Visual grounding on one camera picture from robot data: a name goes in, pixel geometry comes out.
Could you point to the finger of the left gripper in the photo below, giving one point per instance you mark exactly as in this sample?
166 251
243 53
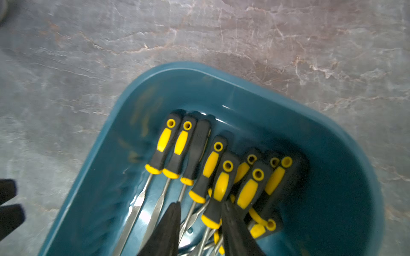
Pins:
12 216

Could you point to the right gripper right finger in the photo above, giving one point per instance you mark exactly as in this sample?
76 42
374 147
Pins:
237 239

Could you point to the file tool in box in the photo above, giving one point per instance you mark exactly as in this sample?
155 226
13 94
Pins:
172 167
195 153
223 183
250 191
198 193
153 167

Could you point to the file tool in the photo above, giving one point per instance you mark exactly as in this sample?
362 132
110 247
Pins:
172 167
250 191
153 167
289 170
223 183
198 193
246 162
275 225
195 153

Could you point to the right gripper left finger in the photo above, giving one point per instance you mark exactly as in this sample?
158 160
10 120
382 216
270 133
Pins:
165 233

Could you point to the teal storage box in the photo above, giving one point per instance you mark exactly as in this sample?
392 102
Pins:
335 209

